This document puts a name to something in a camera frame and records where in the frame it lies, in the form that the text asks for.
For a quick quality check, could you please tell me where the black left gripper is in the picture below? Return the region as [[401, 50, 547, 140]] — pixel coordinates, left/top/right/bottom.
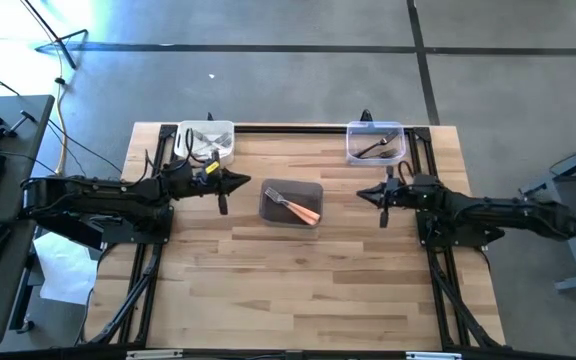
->
[[160, 159, 252, 217]]

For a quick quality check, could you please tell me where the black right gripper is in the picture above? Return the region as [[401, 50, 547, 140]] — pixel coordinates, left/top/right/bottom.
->
[[356, 174, 447, 229]]

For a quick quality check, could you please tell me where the wooden-handled fork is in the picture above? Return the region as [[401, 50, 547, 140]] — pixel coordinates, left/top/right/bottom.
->
[[263, 186, 322, 227]]

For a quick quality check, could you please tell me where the white plastic bin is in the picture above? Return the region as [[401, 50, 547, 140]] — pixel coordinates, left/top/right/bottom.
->
[[173, 119, 236, 167]]

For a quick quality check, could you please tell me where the clear plastic bin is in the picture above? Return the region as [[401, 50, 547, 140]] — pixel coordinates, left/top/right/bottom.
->
[[345, 120, 408, 167]]

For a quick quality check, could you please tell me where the smoky grey plastic bin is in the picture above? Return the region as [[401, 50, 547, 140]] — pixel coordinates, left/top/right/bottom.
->
[[258, 178, 325, 229]]

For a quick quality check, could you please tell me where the white paper sheet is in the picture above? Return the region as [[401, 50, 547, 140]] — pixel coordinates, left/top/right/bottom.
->
[[32, 231, 100, 307]]

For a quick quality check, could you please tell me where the black tripod stand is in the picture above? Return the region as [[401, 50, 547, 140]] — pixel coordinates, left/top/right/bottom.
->
[[17, 0, 90, 71]]

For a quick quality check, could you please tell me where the grey desk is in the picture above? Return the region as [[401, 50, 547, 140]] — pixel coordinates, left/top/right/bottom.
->
[[0, 94, 56, 350]]

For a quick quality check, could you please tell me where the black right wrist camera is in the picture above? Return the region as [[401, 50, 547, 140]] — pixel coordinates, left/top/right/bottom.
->
[[387, 180, 415, 202]]

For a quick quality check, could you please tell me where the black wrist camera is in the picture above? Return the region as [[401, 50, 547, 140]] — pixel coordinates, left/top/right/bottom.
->
[[195, 160, 222, 186], [387, 180, 415, 202]]

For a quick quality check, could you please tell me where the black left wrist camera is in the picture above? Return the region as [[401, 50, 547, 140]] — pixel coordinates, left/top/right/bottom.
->
[[195, 160, 222, 186]]

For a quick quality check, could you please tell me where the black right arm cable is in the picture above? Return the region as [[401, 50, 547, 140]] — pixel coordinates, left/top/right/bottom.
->
[[396, 159, 416, 187]]

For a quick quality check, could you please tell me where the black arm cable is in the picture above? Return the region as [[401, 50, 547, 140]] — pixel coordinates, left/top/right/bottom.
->
[[140, 127, 210, 174], [396, 159, 416, 187]]

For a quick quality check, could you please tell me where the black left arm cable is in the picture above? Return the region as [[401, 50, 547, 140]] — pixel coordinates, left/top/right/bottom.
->
[[140, 127, 210, 174]]

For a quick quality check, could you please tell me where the black table frame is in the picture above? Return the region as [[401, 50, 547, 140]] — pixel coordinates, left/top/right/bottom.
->
[[82, 122, 507, 351]]

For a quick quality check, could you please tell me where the silver table bracket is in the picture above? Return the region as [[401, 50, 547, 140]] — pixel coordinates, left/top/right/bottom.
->
[[406, 351, 462, 360], [126, 349, 184, 360]]

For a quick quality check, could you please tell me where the yellow floor cable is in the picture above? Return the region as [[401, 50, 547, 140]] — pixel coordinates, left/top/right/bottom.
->
[[53, 47, 70, 177]]

